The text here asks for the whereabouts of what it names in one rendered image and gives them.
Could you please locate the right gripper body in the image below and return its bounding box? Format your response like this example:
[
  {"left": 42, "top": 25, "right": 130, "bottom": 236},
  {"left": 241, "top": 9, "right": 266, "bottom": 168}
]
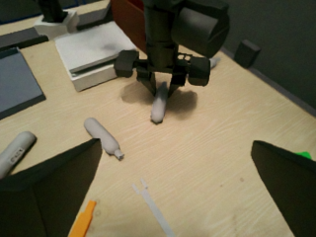
[{"left": 114, "top": 36, "right": 210, "bottom": 87}]

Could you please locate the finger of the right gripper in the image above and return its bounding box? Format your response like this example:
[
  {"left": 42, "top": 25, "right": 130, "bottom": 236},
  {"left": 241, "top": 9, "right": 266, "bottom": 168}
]
[
  {"left": 168, "top": 75, "right": 186, "bottom": 98},
  {"left": 136, "top": 72, "right": 157, "bottom": 97}
]

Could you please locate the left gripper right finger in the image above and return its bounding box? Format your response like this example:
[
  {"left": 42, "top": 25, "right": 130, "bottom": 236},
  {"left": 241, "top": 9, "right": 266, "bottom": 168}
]
[{"left": 251, "top": 140, "right": 316, "bottom": 237}]

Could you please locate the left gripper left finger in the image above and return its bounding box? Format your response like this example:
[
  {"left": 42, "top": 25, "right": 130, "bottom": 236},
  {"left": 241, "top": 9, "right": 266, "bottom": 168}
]
[{"left": 0, "top": 138, "right": 103, "bottom": 237}]

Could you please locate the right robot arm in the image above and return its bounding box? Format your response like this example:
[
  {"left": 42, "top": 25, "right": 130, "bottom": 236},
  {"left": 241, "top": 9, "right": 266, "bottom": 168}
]
[{"left": 33, "top": 0, "right": 230, "bottom": 59}]

